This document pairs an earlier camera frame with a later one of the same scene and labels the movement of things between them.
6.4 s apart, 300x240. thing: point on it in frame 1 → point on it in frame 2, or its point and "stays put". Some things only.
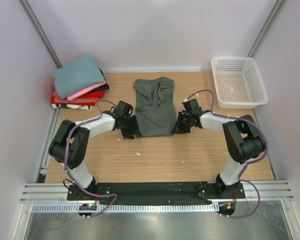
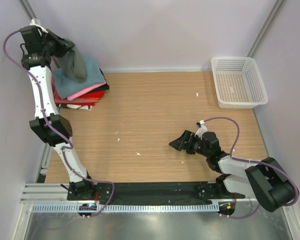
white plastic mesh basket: [238, 84] stays put
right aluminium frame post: [278, 6] stays put
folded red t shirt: [89, 99] stays put
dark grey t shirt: [155, 109] → [74, 65]
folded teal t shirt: [77, 75] stays put
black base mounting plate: [155, 192] stays put
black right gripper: [179, 129] → [179, 143]
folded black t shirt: [104, 87] stays put
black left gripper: [129, 134] → [64, 45]
